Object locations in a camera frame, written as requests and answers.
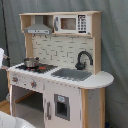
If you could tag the white toy microwave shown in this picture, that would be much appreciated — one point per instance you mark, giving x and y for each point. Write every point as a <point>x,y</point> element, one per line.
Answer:
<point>72,24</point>

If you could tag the white wooden toy kitchen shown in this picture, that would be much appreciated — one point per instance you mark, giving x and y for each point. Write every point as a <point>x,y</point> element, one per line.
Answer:
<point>61,50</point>

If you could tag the left red stove knob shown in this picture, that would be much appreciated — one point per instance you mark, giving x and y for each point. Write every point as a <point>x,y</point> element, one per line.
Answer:
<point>14,79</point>

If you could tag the grey toy range hood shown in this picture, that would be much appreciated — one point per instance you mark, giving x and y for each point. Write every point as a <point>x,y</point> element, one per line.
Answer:
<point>38,27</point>

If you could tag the grey toy sink basin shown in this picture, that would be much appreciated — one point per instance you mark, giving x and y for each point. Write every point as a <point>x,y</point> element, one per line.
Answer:
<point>71,74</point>

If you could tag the white cabinet door with dispenser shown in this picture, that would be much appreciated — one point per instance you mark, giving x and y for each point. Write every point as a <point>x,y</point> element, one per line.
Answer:
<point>62,106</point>

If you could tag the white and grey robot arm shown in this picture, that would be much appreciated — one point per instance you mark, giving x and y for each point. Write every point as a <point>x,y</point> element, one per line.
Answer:
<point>2,57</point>

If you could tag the white toy oven door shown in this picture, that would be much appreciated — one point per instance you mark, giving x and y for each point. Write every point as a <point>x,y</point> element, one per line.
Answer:
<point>12,101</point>

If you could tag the red stove knob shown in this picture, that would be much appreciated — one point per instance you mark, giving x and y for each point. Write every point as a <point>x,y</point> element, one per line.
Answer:
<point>14,79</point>
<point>33,84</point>

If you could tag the small metal pot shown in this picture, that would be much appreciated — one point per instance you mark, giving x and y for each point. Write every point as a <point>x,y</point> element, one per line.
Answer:
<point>31,62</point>

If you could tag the black toy stovetop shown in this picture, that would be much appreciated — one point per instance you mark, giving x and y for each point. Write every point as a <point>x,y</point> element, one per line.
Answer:
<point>41,68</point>

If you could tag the right red stove knob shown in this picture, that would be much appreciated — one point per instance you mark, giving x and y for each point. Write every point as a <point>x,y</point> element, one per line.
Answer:
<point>33,84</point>

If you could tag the black toy faucet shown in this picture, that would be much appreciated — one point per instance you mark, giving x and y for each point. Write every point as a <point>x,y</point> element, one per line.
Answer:
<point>81,63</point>

